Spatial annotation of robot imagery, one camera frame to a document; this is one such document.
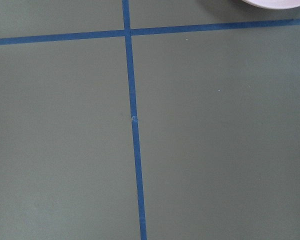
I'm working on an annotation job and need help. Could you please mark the pink plate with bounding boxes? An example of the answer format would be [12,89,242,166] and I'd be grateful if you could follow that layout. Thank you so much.
[242,0,300,10]

